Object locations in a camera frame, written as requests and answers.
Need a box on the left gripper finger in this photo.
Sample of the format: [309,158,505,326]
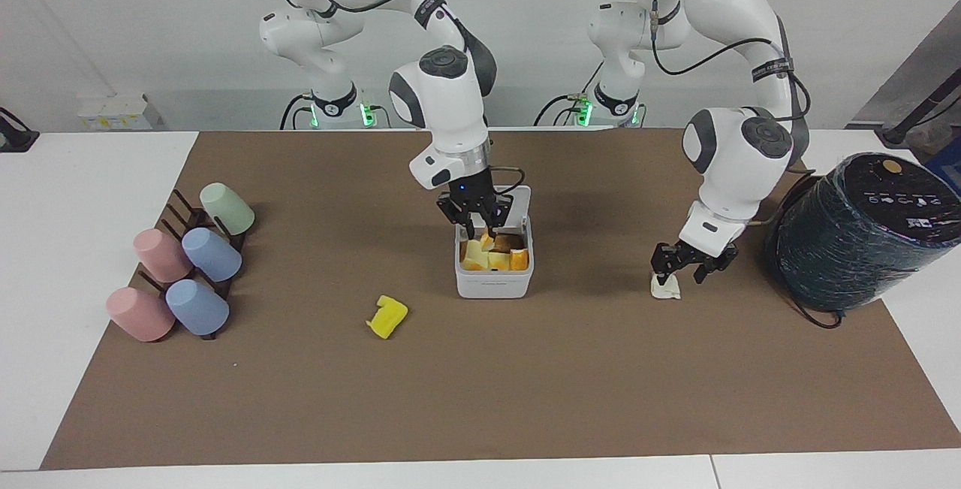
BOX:
[694,247,739,285]
[651,243,681,285]

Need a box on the blue cup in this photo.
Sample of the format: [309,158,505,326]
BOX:
[165,279,230,337]
[182,228,243,283]

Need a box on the pink cup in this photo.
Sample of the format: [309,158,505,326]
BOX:
[106,287,176,343]
[134,228,194,284]

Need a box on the yellow trash piece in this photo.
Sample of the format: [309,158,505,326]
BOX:
[366,294,410,341]

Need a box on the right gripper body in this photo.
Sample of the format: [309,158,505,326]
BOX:
[448,164,499,210]

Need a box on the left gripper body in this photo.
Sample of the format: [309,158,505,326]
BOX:
[674,242,723,269]

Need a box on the dark brown cup rack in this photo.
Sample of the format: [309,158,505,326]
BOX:
[138,188,249,342]

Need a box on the white box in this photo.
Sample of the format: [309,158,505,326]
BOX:
[77,93,167,131]

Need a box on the white square container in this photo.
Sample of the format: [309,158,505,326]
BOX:
[454,186,535,300]

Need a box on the black round trash bin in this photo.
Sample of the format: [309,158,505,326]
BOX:
[765,152,961,312]

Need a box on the black stand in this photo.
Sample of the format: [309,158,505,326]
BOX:
[0,107,41,153]
[881,71,961,149]

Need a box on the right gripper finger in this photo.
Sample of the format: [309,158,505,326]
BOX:
[480,195,512,231]
[437,198,478,241]

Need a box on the green cup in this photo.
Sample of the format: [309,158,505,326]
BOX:
[200,183,256,237]

